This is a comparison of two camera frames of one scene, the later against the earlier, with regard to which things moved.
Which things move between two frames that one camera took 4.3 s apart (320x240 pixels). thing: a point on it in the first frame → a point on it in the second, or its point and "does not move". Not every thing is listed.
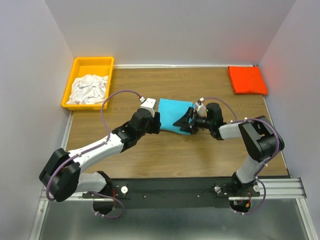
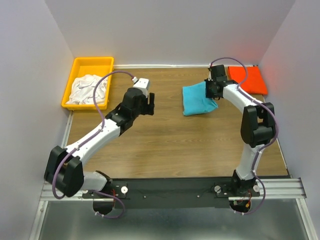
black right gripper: x=190 y=126 → x=208 y=94
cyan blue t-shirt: x=170 y=111 → x=194 y=100
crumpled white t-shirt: x=88 y=89 does not move
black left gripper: x=155 y=127 → x=150 y=108
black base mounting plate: x=171 y=192 does not move
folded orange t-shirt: x=247 y=80 does not move
